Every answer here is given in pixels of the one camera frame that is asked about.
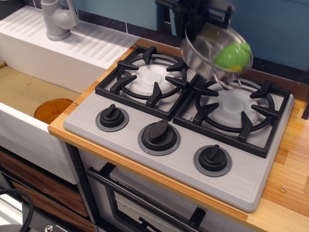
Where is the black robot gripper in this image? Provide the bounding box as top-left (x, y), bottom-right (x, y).
top-left (155, 0), bottom-right (236, 44)

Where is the stainless steel pot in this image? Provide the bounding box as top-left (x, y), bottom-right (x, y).
top-left (181, 23), bottom-right (253, 89)

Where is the green yellow toy corncob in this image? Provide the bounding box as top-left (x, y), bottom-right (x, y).
top-left (213, 42), bottom-right (251, 72)

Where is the black middle stove knob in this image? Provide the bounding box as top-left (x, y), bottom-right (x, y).
top-left (138, 120), bottom-right (181, 156)

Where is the black stove knob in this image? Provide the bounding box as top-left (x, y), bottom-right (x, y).
top-left (194, 145), bottom-right (232, 177)
top-left (138, 120), bottom-right (181, 156)
top-left (96, 104), bottom-right (129, 132)

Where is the black left stove knob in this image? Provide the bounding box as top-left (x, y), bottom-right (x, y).
top-left (96, 104), bottom-right (129, 132)

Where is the grey toy stove top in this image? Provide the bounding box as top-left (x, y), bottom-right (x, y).
top-left (63, 46), bottom-right (295, 212)

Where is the black right stove knob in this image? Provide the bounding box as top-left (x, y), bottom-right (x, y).
top-left (194, 145), bottom-right (232, 177)

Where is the black left burner grate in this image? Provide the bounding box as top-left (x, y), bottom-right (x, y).
top-left (95, 46), bottom-right (198, 121)

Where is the black burner grate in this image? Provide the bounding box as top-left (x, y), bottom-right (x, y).
top-left (95, 46), bottom-right (198, 121)
top-left (173, 75), bottom-right (294, 158)

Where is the black right burner grate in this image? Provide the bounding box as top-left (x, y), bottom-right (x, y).
top-left (173, 75), bottom-right (294, 158)

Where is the grey toy faucet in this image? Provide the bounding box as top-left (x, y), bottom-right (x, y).
top-left (41, 0), bottom-right (79, 41)

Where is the white toy sink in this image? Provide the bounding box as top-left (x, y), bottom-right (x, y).
top-left (0, 6), bottom-right (138, 184)

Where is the orange sink drain plug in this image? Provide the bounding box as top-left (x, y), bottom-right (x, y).
top-left (34, 99), bottom-right (73, 124)

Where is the toy oven door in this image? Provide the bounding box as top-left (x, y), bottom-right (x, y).
top-left (79, 150), bottom-right (250, 232)

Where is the wood grain drawer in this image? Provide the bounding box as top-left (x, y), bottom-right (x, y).
top-left (0, 149), bottom-right (95, 232)

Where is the black braided cable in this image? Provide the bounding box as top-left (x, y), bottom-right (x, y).
top-left (0, 189), bottom-right (35, 232)

